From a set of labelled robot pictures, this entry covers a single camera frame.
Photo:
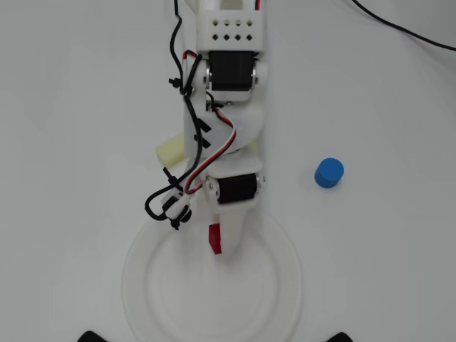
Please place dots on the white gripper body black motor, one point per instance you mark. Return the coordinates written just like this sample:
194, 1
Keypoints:
236, 189

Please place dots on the white pointed gripper finger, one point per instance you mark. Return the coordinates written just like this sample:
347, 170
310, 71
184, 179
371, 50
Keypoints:
233, 228

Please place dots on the red cube block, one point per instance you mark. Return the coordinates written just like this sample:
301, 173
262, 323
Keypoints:
215, 238

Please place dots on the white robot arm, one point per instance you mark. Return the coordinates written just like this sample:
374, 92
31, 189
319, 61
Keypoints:
231, 35

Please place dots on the pale yellow foam block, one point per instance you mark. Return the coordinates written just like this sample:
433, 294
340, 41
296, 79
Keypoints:
254, 146
170, 149

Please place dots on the white paper plate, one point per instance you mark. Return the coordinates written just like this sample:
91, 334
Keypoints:
213, 292

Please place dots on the blue ribbed cylinder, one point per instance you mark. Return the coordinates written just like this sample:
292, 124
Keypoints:
329, 172

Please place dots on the black stand foot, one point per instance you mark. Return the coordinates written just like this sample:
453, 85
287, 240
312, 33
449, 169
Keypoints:
339, 337
92, 337

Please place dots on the small white wrist camera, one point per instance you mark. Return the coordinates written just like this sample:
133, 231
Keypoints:
176, 206

